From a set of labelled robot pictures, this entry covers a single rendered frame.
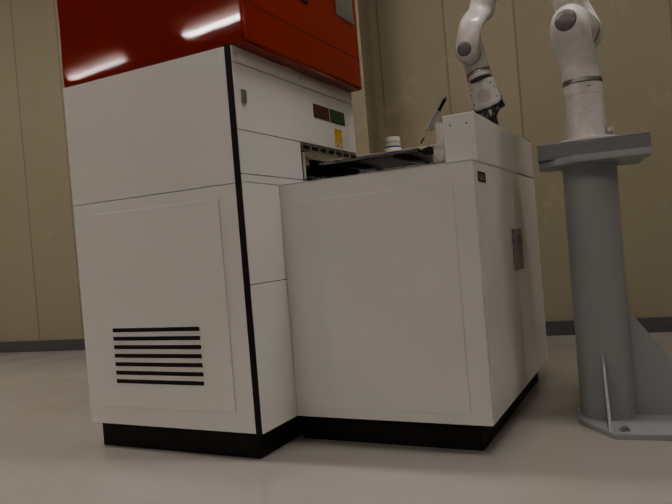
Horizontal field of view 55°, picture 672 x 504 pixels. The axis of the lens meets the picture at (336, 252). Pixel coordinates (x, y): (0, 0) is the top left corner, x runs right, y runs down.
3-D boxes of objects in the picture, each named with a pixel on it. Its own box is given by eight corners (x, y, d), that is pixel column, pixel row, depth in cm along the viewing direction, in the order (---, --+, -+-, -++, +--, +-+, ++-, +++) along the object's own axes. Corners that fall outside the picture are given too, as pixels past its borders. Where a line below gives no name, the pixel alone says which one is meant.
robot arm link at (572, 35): (607, 84, 204) (601, 10, 205) (590, 73, 190) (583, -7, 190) (569, 93, 212) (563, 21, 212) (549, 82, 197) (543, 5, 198)
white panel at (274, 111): (235, 182, 189) (223, 46, 188) (354, 192, 261) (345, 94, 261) (243, 181, 187) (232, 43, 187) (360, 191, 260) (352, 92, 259)
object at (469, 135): (445, 164, 186) (441, 116, 186) (490, 175, 236) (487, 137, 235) (477, 160, 182) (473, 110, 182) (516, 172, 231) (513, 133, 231)
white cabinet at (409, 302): (299, 441, 206) (278, 186, 205) (406, 376, 292) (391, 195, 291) (501, 457, 177) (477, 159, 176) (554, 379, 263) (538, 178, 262)
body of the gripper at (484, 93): (463, 81, 224) (472, 112, 223) (491, 70, 219) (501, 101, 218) (469, 85, 230) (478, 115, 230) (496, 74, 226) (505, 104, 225)
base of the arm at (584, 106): (622, 143, 206) (618, 86, 207) (617, 134, 190) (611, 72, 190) (561, 152, 216) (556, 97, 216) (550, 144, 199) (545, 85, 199)
